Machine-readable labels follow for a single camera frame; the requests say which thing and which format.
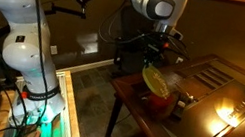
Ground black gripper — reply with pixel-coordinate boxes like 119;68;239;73
139;31;171;72

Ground yellow plastic plate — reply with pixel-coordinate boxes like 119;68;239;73
137;63;175;101

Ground white seeds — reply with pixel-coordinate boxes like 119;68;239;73
151;71;173;99

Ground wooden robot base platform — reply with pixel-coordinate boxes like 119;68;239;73
0;58;96;137

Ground orange plastic bowl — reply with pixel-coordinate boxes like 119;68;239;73
145;88;177;116

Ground black office chair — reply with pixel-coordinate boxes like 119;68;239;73
108;6;173;83

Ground silver spoon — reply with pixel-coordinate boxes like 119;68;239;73
170;98;190;121

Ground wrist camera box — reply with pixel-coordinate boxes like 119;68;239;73
167;27;185;42

